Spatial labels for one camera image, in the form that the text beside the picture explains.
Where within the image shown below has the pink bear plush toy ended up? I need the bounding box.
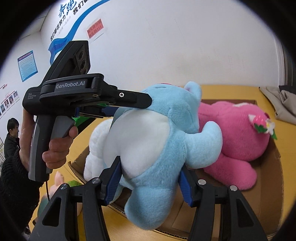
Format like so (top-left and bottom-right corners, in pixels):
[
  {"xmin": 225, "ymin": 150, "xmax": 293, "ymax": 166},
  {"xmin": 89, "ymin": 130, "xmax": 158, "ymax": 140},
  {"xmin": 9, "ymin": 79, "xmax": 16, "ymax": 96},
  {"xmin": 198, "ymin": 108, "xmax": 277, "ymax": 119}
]
[{"xmin": 198, "ymin": 101, "xmax": 277, "ymax": 190}]

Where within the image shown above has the pig plush teal shirt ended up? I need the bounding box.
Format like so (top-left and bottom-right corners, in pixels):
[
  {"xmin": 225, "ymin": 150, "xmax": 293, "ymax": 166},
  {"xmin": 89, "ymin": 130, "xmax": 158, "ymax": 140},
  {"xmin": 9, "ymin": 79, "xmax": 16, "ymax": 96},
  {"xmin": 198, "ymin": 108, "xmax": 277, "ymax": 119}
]
[{"xmin": 38, "ymin": 171, "xmax": 83, "ymax": 217}]

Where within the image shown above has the blue wall poster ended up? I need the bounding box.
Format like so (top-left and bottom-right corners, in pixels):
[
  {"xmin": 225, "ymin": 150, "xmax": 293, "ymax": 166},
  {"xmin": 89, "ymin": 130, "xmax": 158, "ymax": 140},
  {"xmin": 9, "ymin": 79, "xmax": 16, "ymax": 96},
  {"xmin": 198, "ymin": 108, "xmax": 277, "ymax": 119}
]
[{"xmin": 17, "ymin": 50, "xmax": 38, "ymax": 82}]

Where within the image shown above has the red wall notice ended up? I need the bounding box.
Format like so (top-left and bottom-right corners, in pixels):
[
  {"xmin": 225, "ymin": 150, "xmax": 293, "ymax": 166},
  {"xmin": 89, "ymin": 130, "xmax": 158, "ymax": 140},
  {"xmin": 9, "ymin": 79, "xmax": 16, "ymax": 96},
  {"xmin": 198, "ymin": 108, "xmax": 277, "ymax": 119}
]
[{"xmin": 86, "ymin": 18, "xmax": 105, "ymax": 40}]

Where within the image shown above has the bystander in black jacket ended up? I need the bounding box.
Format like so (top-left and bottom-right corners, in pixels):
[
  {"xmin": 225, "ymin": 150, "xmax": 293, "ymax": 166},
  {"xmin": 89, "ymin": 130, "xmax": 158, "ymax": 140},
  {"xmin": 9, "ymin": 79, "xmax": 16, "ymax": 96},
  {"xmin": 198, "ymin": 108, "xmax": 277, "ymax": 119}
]
[{"xmin": 4, "ymin": 118, "xmax": 20, "ymax": 159}]

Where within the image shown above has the blue plush cat toy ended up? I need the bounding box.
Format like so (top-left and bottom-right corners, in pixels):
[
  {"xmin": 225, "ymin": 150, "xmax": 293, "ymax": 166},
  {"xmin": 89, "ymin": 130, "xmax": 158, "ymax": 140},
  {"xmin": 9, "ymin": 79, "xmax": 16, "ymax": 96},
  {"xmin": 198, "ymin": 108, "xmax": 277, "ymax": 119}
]
[{"xmin": 103, "ymin": 81, "xmax": 223, "ymax": 230}]

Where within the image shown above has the grey cloth bag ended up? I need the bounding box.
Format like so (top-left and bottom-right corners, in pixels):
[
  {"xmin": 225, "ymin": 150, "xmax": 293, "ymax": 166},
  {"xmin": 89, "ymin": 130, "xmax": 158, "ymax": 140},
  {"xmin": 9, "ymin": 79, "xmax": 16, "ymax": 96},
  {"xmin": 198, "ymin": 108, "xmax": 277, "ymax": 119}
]
[{"xmin": 259, "ymin": 86, "xmax": 295, "ymax": 125}]

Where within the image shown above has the white panda plush toy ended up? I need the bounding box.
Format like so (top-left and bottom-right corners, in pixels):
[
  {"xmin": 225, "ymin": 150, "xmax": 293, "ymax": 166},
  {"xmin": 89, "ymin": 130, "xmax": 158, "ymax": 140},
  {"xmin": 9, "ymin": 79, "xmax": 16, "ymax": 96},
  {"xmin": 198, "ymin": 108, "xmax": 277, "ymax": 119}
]
[{"xmin": 83, "ymin": 118, "xmax": 113, "ymax": 181}]

